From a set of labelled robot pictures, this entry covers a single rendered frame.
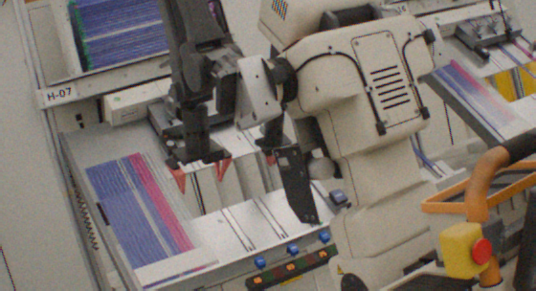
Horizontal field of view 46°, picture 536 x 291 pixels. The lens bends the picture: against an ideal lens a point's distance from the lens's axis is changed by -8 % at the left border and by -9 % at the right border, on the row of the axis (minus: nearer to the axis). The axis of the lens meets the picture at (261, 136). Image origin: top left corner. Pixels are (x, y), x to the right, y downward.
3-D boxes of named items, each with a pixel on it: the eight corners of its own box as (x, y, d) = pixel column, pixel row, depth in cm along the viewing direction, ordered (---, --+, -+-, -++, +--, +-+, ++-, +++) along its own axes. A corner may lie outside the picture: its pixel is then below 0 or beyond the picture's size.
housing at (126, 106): (237, 103, 249) (240, 73, 240) (113, 140, 229) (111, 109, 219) (228, 90, 254) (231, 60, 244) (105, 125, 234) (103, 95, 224)
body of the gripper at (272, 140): (254, 144, 214) (255, 124, 210) (281, 135, 218) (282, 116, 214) (263, 156, 210) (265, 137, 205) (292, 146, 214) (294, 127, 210)
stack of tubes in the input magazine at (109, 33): (223, 35, 241) (204, -33, 239) (89, 71, 220) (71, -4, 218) (211, 42, 252) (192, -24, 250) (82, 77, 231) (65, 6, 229)
